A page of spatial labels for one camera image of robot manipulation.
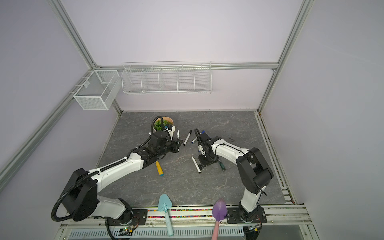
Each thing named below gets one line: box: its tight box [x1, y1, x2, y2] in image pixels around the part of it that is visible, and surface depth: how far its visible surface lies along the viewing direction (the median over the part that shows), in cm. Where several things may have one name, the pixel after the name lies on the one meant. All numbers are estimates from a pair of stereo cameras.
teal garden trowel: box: [158, 194, 174, 237], surface depth 77 cm
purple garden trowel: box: [211, 198, 227, 240], surface depth 77 cm
